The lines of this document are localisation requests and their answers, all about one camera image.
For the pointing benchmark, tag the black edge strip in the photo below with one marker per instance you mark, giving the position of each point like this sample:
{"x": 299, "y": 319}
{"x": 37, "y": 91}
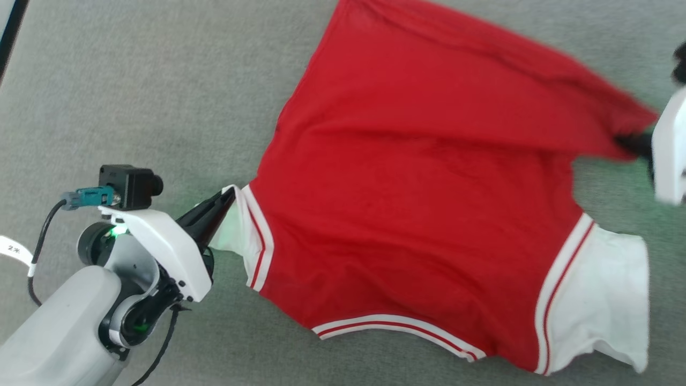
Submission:
{"x": 12, "y": 37}

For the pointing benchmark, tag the red white sports shirt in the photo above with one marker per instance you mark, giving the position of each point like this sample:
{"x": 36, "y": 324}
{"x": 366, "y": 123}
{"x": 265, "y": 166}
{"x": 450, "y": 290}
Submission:
{"x": 418, "y": 177}

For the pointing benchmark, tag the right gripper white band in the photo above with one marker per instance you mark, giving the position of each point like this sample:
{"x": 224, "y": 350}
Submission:
{"x": 670, "y": 150}

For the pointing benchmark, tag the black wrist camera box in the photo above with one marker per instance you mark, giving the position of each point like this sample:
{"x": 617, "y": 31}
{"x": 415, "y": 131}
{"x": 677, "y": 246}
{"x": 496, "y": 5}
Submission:
{"x": 128, "y": 185}
{"x": 680, "y": 61}

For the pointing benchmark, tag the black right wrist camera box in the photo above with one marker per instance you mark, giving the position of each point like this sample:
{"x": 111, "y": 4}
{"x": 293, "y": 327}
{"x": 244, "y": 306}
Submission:
{"x": 680, "y": 61}

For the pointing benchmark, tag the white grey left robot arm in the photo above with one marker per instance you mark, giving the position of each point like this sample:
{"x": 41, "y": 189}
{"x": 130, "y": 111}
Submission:
{"x": 59, "y": 327}

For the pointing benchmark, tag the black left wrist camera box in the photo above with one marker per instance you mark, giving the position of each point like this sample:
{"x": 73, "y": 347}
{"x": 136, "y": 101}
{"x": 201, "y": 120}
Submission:
{"x": 128, "y": 185}

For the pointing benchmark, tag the grey fabric sofa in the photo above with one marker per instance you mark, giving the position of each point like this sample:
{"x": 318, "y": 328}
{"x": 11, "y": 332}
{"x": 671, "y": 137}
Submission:
{"x": 134, "y": 80}

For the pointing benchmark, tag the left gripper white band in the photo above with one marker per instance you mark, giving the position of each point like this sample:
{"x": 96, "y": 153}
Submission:
{"x": 161, "y": 246}

